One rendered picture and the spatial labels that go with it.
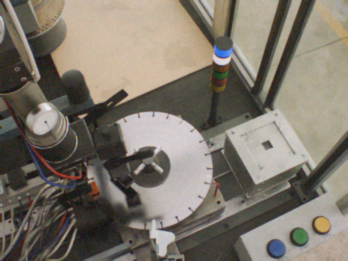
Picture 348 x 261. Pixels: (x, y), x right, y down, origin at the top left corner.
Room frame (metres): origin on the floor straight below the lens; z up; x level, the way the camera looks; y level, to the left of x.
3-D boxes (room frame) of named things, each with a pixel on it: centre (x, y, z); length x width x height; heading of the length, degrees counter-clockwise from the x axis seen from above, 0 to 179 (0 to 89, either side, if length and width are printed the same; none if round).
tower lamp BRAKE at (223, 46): (0.60, -0.12, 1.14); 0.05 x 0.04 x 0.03; 24
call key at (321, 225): (0.20, -0.38, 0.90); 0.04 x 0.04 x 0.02
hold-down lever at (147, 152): (0.30, 0.09, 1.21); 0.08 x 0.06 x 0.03; 114
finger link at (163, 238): (0.17, 0.04, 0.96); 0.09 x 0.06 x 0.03; 5
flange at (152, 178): (0.36, 0.07, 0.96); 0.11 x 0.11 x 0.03
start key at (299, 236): (0.18, -0.31, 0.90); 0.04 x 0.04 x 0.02
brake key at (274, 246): (0.15, -0.25, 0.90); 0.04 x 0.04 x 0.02
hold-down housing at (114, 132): (0.31, 0.13, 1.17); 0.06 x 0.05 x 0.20; 105
